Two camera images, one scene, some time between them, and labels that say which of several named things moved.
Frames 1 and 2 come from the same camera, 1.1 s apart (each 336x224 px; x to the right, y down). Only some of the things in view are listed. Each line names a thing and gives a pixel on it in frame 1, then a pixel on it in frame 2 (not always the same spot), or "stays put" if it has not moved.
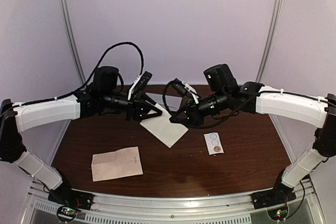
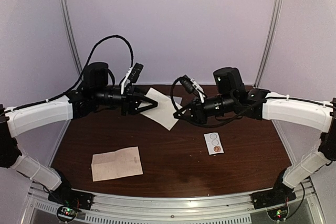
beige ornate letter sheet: [167, 132] → [163, 114]
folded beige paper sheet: [121, 163] stays put
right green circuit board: [279, 213] stays put
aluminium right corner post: [277, 15] stays put
